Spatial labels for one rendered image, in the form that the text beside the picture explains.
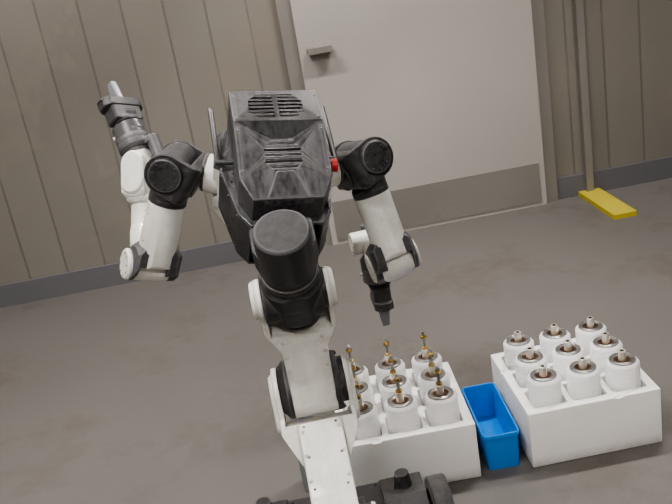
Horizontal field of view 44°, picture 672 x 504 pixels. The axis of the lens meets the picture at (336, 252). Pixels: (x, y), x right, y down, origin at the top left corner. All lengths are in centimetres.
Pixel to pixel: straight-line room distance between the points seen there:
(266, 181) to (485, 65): 284
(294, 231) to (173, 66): 284
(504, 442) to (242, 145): 122
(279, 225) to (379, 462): 106
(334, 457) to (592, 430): 90
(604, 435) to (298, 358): 106
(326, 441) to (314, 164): 64
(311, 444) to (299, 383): 15
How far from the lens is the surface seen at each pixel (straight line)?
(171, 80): 436
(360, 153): 195
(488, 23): 446
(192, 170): 189
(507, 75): 452
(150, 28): 435
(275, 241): 157
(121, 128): 221
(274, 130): 182
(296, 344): 185
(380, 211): 202
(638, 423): 261
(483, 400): 278
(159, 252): 202
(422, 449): 246
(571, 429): 254
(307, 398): 197
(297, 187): 175
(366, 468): 247
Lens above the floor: 150
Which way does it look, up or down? 20 degrees down
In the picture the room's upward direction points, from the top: 10 degrees counter-clockwise
